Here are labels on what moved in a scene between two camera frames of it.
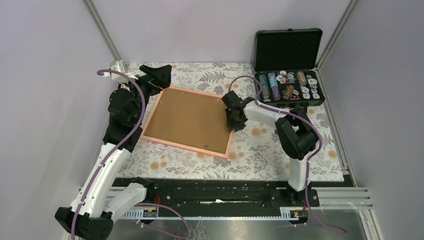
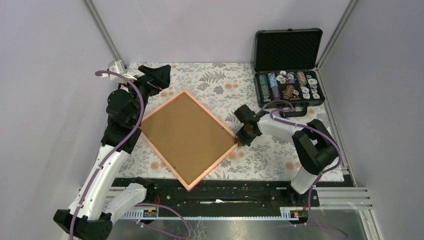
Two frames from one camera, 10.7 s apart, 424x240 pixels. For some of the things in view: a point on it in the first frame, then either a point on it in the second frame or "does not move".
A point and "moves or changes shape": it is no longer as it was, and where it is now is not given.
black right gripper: (231, 126) -> (240, 138)
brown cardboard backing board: (196, 120) moves or changes shape
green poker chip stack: (263, 78) does not move
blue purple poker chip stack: (273, 84) does not move
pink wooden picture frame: (206, 151) -> (225, 129)
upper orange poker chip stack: (302, 78) does not move
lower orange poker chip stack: (288, 91) does not move
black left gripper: (161, 77) does not move
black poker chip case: (286, 62) does not move
